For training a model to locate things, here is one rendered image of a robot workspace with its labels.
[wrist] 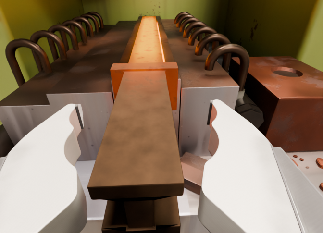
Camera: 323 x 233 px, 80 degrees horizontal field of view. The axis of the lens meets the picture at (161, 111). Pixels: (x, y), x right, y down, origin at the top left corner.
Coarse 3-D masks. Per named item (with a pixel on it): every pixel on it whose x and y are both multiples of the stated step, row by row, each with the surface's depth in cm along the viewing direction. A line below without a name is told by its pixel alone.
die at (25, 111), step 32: (96, 32) 42; (128, 32) 37; (160, 32) 31; (64, 64) 24; (96, 64) 21; (192, 64) 20; (32, 96) 17; (64, 96) 15; (96, 96) 16; (192, 96) 16; (224, 96) 16; (32, 128) 17; (96, 128) 17; (192, 128) 18
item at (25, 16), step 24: (0, 0) 25; (24, 0) 29; (48, 0) 36; (72, 0) 47; (0, 24) 25; (24, 24) 29; (48, 24) 36; (0, 48) 27; (24, 48) 29; (48, 48) 35; (0, 72) 28; (24, 72) 29; (0, 96) 30
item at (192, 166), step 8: (184, 160) 18; (192, 160) 18; (200, 160) 18; (184, 168) 17; (192, 168) 17; (200, 168) 17; (184, 176) 16; (192, 176) 16; (200, 176) 16; (184, 184) 16; (192, 184) 16; (200, 184) 15
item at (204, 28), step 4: (200, 28) 24; (204, 28) 24; (208, 28) 24; (212, 28) 24; (192, 32) 24; (196, 32) 24; (200, 32) 24; (204, 32) 24; (208, 32) 24; (212, 32) 24; (216, 32) 24; (192, 36) 24; (196, 36) 24; (188, 40) 25; (192, 40) 24; (188, 44) 25; (192, 44) 25; (212, 44) 25; (216, 44) 25; (212, 48) 25; (216, 60) 26
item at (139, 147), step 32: (128, 64) 14; (160, 64) 14; (128, 96) 10; (160, 96) 10; (128, 128) 8; (160, 128) 8; (96, 160) 6; (128, 160) 6; (160, 160) 6; (96, 192) 6; (128, 192) 6; (160, 192) 6; (128, 224) 7; (160, 224) 7
